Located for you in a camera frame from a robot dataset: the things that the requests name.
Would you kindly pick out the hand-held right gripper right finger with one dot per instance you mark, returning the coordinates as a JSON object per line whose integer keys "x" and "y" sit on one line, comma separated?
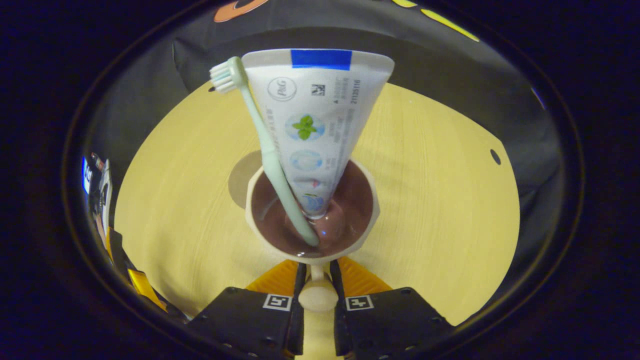
{"x": 341, "y": 325}

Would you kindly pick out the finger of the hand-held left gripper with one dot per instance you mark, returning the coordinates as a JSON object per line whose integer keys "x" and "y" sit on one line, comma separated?
{"x": 145, "y": 290}
{"x": 117, "y": 250}

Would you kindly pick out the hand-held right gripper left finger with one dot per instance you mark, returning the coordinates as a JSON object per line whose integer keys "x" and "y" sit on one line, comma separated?
{"x": 298, "y": 325}

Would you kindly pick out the beige cup with brown inside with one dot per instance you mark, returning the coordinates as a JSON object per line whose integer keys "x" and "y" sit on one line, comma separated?
{"x": 350, "y": 220}

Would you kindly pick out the round brown coaster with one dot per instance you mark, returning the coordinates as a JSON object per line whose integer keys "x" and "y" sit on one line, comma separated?
{"x": 242, "y": 180}

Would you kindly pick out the pale green toothbrush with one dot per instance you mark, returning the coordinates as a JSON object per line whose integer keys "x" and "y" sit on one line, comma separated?
{"x": 272, "y": 160}

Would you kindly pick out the white toothpaste tube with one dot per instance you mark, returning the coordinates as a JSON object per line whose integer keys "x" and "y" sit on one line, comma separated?
{"x": 320, "y": 125}

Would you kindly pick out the small white box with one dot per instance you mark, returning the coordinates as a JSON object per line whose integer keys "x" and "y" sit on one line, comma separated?
{"x": 106, "y": 190}

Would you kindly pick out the bright blue white panel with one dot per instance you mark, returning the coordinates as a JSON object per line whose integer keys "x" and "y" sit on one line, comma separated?
{"x": 86, "y": 175}

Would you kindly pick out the black backdrop cloth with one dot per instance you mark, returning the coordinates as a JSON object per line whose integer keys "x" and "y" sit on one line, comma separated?
{"x": 450, "y": 60}

